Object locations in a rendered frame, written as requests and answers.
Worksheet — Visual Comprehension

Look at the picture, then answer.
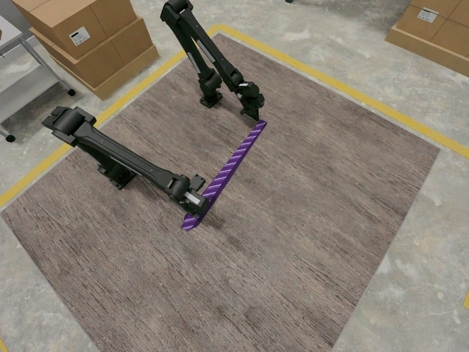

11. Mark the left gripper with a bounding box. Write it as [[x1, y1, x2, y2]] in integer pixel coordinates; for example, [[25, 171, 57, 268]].
[[240, 98, 259, 121]]

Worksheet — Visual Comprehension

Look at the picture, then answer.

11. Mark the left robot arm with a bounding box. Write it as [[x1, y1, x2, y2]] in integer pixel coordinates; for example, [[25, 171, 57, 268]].
[[160, 0, 265, 110]]

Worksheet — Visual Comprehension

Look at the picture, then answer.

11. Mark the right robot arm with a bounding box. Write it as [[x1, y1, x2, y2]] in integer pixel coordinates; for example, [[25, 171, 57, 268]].
[[41, 106, 210, 213]]

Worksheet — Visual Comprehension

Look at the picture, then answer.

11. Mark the purple striped necktie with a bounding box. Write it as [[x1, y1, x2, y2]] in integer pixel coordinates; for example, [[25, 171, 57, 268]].
[[181, 119, 267, 232]]

